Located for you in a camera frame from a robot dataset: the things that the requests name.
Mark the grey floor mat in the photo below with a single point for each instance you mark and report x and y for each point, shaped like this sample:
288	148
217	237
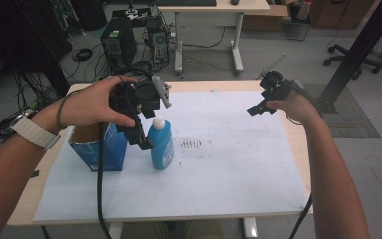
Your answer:
351	119

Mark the person's right hand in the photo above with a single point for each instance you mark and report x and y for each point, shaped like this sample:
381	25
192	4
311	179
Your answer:
298	108

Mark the black office chair base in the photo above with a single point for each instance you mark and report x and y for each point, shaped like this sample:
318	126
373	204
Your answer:
351	58

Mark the black keyboard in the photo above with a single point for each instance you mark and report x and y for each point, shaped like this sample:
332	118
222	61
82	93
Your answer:
185	2

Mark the white band wristwatch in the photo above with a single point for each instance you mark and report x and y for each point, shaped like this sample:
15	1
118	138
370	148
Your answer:
35	132

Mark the blue bottle with white cap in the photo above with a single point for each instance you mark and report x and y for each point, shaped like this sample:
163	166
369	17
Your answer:
162	146

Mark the person's legs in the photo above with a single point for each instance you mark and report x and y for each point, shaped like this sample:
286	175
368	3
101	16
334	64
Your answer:
199	230

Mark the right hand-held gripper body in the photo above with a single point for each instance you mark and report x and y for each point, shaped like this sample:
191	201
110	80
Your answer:
275	86

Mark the brown cardboard box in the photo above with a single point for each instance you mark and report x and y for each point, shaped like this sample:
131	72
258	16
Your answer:
265	18

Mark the black metal stand post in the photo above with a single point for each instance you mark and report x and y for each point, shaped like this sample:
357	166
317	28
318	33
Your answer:
358	49

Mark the small grey computer case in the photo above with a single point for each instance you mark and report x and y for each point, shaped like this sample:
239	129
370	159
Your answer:
159	46

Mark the blue cardboard box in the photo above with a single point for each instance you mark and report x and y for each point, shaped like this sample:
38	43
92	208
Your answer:
112	149

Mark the black curtain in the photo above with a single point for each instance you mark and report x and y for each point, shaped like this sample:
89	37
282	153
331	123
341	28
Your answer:
23	36

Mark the white table leg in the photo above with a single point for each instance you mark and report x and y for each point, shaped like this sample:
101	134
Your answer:
250	228
116	231

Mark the black computer mouse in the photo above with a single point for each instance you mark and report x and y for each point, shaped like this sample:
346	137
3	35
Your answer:
234	2

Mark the wooden cabinet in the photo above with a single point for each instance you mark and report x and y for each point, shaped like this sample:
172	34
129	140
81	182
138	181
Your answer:
341	13

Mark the black computer tower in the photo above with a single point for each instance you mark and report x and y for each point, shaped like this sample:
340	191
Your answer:
119	43

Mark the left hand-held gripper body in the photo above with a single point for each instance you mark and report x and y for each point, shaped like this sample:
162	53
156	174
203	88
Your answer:
136	96

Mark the person's left hand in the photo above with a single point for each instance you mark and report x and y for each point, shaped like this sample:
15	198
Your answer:
86	106

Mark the white desk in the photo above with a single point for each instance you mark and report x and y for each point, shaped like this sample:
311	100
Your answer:
212	6

